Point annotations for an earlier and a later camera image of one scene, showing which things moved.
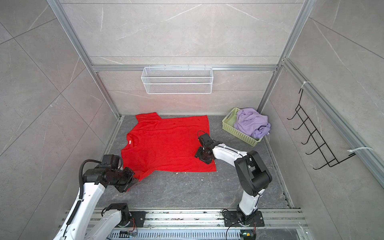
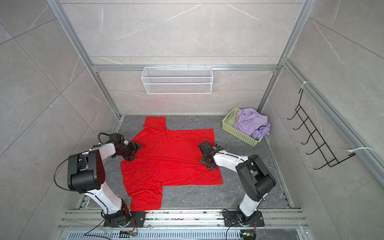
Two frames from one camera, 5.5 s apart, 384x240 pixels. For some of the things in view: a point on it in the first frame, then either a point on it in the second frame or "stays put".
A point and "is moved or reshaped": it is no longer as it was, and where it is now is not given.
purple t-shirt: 250,122 stays put
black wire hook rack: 329,157 stays put
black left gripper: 131,174 → 134,147
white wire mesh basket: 177,80 stays put
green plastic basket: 227,125 stays put
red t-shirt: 154,144 is moved or reshaped
